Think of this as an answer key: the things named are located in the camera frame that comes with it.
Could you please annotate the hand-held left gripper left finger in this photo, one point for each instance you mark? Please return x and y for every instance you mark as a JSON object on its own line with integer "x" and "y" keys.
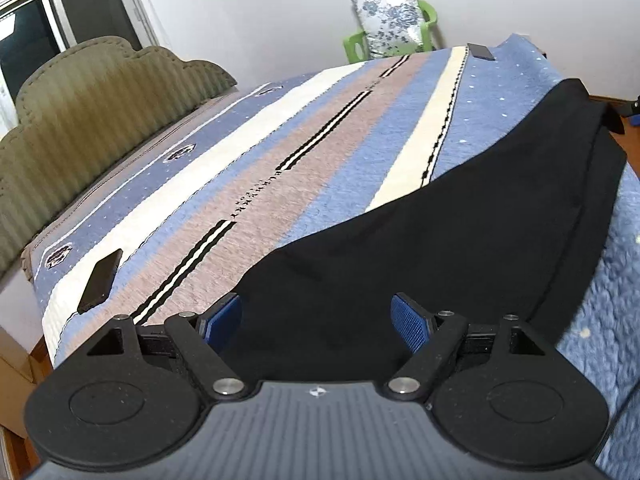
{"x": 222, "y": 320}

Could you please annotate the black phone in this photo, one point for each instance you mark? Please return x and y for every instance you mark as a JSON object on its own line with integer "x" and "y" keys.
{"x": 100, "y": 282}

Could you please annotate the cardboard box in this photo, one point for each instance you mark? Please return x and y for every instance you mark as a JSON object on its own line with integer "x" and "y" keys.
{"x": 17, "y": 360}

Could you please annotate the sliding window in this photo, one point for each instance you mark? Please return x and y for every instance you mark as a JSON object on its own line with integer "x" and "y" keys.
{"x": 80, "y": 5}

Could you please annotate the green plastic chair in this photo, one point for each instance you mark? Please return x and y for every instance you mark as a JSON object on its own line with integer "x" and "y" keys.
{"x": 356, "y": 45}

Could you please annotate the blue floral pillow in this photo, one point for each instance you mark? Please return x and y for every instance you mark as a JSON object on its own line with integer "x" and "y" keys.
{"x": 390, "y": 15}

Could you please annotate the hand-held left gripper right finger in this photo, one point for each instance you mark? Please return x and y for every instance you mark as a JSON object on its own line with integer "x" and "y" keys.
{"x": 410, "y": 320}

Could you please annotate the green padded headboard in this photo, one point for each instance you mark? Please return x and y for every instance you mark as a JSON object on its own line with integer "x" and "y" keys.
{"x": 90, "y": 120}

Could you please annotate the black pants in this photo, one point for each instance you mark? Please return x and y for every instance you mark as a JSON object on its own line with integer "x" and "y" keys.
{"x": 425, "y": 235}

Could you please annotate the striped quilted blanket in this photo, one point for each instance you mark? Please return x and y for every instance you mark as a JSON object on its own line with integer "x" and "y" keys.
{"x": 300, "y": 170}

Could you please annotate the small black flat device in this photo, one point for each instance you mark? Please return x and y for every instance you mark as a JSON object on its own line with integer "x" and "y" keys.
{"x": 480, "y": 51}

